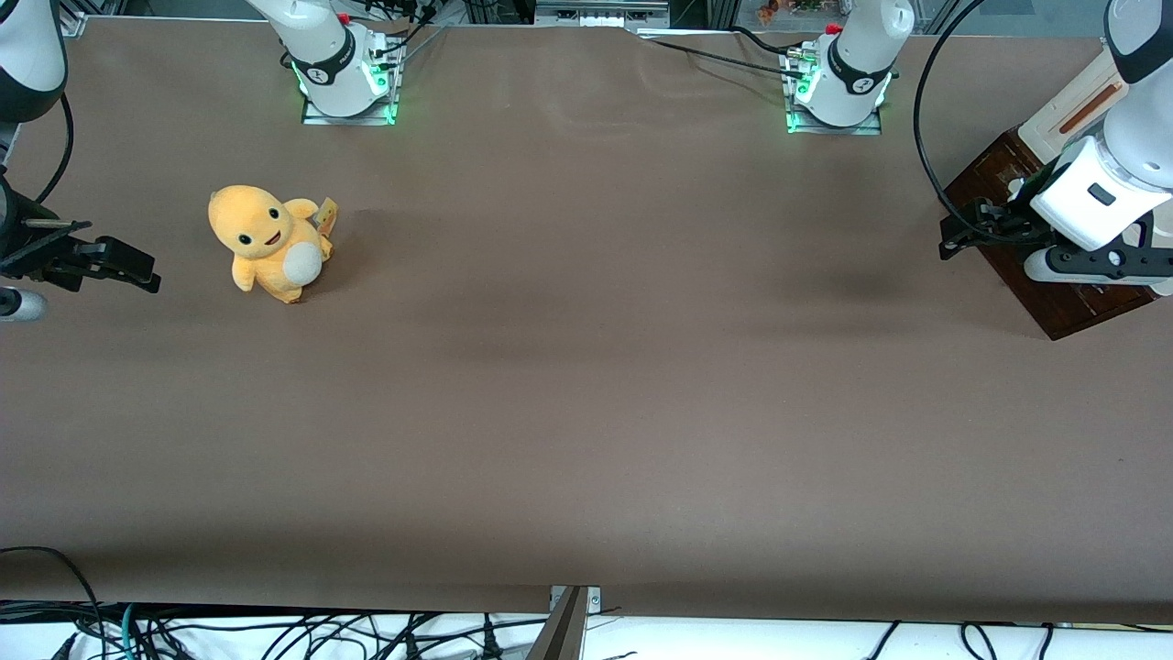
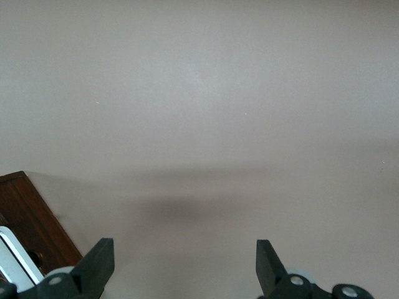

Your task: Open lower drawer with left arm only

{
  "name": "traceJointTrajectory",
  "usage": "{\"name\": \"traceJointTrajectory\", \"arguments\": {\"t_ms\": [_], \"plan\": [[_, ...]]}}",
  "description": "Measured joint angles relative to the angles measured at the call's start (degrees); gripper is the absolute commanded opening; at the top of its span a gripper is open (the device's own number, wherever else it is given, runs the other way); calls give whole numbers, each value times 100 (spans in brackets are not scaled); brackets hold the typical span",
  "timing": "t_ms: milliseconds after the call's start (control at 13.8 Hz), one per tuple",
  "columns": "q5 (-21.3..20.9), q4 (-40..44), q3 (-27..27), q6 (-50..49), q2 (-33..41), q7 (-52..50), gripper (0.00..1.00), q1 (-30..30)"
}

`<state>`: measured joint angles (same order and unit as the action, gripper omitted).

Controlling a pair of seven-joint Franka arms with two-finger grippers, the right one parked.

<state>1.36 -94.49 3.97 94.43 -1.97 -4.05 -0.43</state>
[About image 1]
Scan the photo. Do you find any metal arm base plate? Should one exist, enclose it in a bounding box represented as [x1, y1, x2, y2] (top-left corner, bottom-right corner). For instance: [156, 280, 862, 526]
[785, 46, 883, 137]
[301, 50, 400, 127]

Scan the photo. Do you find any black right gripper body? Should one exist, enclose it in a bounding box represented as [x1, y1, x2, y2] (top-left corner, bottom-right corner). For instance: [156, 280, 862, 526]
[0, 174, 97, 294]

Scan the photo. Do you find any metal bracket with dark post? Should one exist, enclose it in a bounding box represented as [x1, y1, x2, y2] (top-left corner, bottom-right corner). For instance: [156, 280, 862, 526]
[525, 585, 603, 660]

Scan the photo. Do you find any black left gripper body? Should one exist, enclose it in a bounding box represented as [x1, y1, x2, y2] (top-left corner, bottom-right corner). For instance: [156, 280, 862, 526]
[994, 203, 1055, 250]

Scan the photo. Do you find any black truss wrist mount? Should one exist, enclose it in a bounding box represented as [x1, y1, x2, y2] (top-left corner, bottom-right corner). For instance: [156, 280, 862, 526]
[1045, 209, 1157, 283]

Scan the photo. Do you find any black looped cable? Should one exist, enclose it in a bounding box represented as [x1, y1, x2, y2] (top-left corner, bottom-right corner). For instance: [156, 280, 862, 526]
[0, 546, 107, 660]

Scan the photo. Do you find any black base cable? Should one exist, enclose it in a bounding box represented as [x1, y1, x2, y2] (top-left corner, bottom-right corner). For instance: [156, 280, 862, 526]
[367, 0, 443, 63]

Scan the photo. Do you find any grey metal frame rail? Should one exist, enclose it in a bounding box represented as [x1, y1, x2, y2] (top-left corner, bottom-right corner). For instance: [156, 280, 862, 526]
[534, 0, 672, 29]

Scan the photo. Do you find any yellow plush toy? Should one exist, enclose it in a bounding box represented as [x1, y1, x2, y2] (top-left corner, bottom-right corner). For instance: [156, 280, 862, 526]
[207, 184, 334, 305]

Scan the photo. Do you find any dark brown wooden base board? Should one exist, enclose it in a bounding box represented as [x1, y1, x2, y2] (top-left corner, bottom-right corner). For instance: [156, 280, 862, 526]
[942, 126, 1157, 342]

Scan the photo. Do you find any white drawer cabinet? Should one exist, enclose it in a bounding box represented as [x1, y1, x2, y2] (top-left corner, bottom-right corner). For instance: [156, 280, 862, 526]
[1017, 44, 1135, 171]

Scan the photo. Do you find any short black table cable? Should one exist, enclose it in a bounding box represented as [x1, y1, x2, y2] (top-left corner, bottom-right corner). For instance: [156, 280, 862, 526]
[729, 25, 800, 58]

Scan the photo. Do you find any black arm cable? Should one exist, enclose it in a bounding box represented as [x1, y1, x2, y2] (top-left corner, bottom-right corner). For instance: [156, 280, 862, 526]
[35, 92, 75, 207]
[913, 0, 1046, 247]

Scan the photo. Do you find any long black table cable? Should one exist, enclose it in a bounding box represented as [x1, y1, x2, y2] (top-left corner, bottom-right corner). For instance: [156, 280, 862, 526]
[640, 37, 800, 78]

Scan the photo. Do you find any brown table cover sheet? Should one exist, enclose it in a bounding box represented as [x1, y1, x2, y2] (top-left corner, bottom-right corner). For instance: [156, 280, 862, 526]
[0, 15, 1173, 626]

